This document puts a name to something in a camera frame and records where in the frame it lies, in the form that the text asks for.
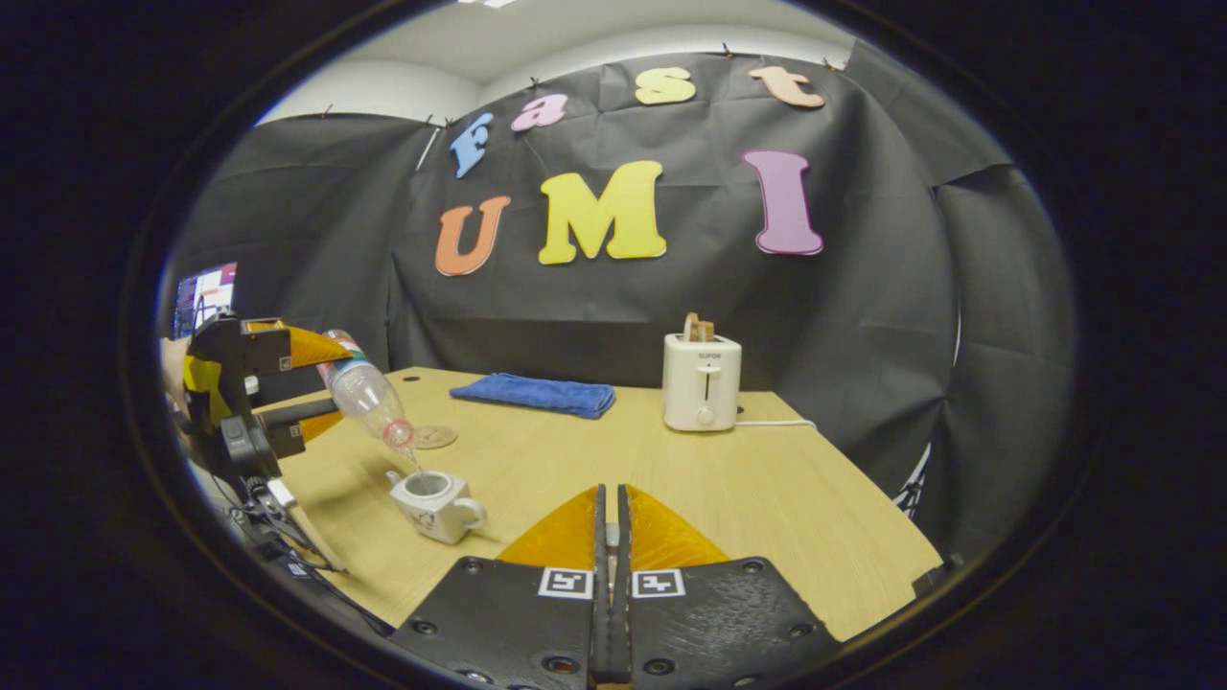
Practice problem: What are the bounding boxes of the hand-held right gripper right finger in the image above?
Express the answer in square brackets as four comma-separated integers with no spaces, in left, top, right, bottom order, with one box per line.
[617,484,845,690]

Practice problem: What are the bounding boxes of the clear plastic water bottle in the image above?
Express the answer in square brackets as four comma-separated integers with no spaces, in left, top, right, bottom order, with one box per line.
[318,329,419,453]

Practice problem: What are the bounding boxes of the white ceramic teacup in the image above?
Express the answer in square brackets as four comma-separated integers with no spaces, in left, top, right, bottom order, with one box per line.
[386,469,488,546]

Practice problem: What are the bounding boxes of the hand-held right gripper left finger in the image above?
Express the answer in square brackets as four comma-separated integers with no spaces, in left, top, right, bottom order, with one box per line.
[388,484,609,690]

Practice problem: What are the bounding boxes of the computer monitor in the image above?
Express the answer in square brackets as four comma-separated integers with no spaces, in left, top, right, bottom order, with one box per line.
[173,263,238,338]

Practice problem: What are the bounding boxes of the blue folded towel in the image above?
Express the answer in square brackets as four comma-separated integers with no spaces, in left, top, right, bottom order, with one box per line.
[450,373,616,420]

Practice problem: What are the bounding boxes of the white toaster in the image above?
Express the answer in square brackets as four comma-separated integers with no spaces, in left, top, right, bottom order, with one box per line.
[662,332,743,432]

